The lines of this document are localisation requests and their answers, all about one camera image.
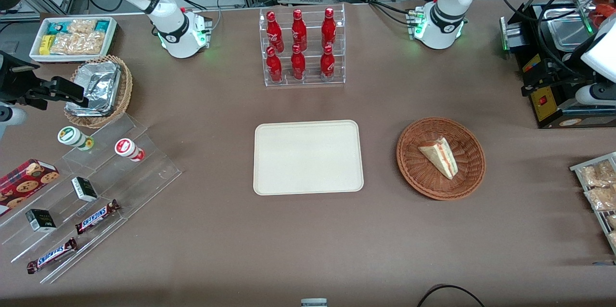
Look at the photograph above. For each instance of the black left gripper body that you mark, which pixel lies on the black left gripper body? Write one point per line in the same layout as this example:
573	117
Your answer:
559	73

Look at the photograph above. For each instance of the clear acrylic step display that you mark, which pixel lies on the clear acrylic step display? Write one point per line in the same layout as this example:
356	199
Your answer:
144	177

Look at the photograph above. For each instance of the steel warmer pan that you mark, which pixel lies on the steel warmer pan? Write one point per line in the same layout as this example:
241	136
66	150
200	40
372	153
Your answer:
570	32

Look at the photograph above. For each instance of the red cola bottle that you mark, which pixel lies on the red cola bottle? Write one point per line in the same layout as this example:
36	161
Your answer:
327	64
298	64
299	32
274	66
328	30
274	32

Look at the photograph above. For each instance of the snickers chocolate bar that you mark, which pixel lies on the snickers chocolate bar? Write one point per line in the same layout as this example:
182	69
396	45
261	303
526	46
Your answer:
96	217
52	255

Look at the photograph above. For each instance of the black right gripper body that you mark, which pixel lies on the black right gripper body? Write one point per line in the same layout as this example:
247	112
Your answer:
14	83

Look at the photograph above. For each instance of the teal snack packet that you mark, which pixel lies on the teal snack packet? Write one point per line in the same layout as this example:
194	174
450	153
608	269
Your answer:
57	27
102	25

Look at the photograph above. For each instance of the black hot food warmer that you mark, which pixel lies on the black hot food warmer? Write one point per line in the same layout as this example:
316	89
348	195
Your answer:
553	109

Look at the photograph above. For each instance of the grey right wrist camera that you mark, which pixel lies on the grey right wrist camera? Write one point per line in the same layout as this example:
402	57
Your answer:
10	117

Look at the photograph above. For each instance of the triangular sandwich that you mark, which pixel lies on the triangular sandwich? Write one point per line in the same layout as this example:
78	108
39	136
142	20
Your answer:
440	157

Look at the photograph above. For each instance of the green lid yogurt cup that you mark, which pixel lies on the green lid yogurt cup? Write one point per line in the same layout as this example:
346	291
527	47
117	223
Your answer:
72	136

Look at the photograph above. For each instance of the yellow snack packet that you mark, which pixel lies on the yellow snack packet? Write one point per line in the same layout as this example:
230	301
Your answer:
46	45

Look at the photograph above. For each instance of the small clear cracker bag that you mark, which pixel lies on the small clear cracker bag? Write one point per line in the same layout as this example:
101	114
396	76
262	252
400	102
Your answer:
83	25

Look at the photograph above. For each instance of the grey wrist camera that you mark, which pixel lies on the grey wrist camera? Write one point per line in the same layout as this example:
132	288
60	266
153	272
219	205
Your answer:
596	94
10	117

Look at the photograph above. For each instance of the clear acrylic bottle rack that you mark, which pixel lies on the clear acrylic bottle rack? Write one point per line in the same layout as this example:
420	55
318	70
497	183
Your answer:
337	71

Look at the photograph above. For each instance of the small black carton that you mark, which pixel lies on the small black carton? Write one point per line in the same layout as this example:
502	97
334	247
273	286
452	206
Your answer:
84	189
41	220

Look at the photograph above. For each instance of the small brown wicker basket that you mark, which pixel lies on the small brown wicker basket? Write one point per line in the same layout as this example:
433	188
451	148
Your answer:
126	90

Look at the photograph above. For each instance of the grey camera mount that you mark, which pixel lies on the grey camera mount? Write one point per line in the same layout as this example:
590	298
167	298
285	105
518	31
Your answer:
314	302

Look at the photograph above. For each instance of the large brown wicker basket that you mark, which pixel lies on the large brown wicker basket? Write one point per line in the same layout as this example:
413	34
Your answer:
423	177

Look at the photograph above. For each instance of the cream plastic tray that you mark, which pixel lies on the cream plastic tray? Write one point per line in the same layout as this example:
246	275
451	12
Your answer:
308	158

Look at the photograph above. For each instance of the silver foil packet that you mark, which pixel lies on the silver foil packet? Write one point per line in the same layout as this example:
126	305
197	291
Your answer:
98	78
94	105

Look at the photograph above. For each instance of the white snack bin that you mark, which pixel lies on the white snack bin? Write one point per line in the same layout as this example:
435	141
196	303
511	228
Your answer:
113	37

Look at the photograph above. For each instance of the large clear cracker bag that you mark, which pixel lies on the large clear cracker bag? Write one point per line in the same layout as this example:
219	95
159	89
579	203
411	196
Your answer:
79	44

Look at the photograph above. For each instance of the red cookie box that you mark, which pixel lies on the red cookie box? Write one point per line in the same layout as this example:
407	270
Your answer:
24	182

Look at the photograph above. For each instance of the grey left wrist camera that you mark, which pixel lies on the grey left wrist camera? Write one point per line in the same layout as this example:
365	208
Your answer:
596	94

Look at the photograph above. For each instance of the clear nut snack bag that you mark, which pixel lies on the clear nut snack bag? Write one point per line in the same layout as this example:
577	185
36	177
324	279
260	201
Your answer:
612	221
596	174
601	198
613	238

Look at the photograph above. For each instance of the red lid yogurt cup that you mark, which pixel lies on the red lid yogurt cup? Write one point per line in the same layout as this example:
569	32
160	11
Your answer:
127	148

